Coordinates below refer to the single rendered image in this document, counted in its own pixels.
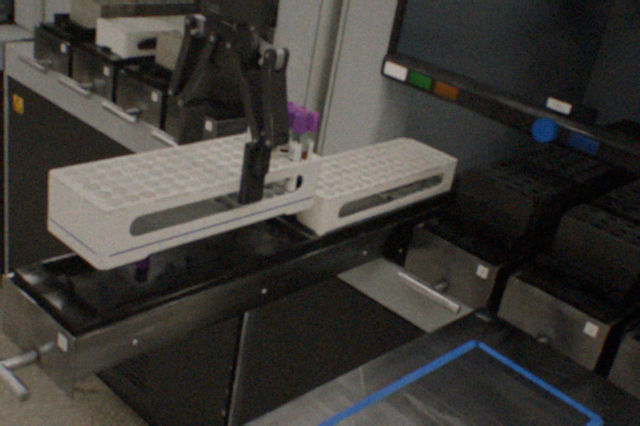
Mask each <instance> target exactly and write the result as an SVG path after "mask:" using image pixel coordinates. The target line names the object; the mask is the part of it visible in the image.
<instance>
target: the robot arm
mask: <svg viewBox="0 0 640 426"><path fill-rule="evenodd" d="M276 2H277V0H201V9H202V11H203V12H204V13H205V14H206V15H207V16H206V15H189V16H186V17H185V27H184V38H183V42H182V45H181V49H180V52H179V55H178V59H177V62H176V66H175V69H174V73H173V78H172V80H171V84H169V87H168V95H170V96H171V97H175V98H176V99H177V100H178V106H179V108H180V116H179V126H178V130H179V139H178V147H179V146H184V145H190V144H195V143H201V142H203V136H204V127H205V119H206V110H207V108H205V107H203V106H204V105H206V104H201V103H204V101H203V100H204V98H205V96H206V94H207V93H208V91H209V89H210V88H211V86H212V84H213V83H214V81H215V79H216V78H217V76H218V74H219V73H220V71H221V69H222V68H223V67H225V68H226V69H227V70H228V71H230V72H232V73H233V78H234V81H235V82H236V83H239V85H240V88H241V93H242V98H243V103H244V107H245V112H246V116H247V120H248V125H249V129H250V135H251V139H252V142H247V143H245V149H244V157H243V166H242V175H241V183H240V191H239V199H238V202H239V203H240V204H242V206H246V204H250V203H253V202H257V201H261V200H262V197H263V190H264V182H265V175H267V174H268V172H269V165H270V158H271V151H272V148H275V147H279V146H284V145H288V144H289V142H290V136H289V114H288V92H287V67H288V61H289V56H290V51H289V49H288V48H286V47H284V48H277V47H274V46H272V45H270V44H269V41H268V37H267V28H268V26H269V24H270V23H271V22H272V21H273V19H274V17H275V10H276ZM252 69H254V73H245V72H249V71H251V70H252ZM181 83H183V85H182V86H180V85H181ZM197 106H200V107H197ZM262 132H264V135H263V136H261V133H262Z"/></svg>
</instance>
